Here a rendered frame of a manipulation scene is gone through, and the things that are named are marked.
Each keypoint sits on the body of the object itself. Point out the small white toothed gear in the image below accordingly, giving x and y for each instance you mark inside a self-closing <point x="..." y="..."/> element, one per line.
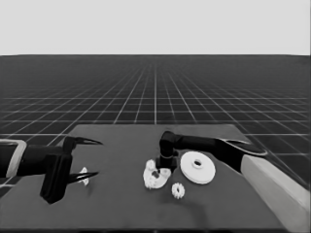
<point x="175" y="192"/>
<point x="148" y="166"/>
<point x="148" y="185"/>

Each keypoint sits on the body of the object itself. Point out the white round carrier with pins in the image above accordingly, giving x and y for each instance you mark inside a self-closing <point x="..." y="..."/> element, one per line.
<point x="146" y="175"/>

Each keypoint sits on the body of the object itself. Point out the small thin white T-shaped piece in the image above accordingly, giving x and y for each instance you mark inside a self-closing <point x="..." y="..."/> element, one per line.
<point x="85" y="171"/>

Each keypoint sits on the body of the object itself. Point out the large thick white disc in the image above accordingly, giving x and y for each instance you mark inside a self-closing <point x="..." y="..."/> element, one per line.
<point x="201" y="176"/>

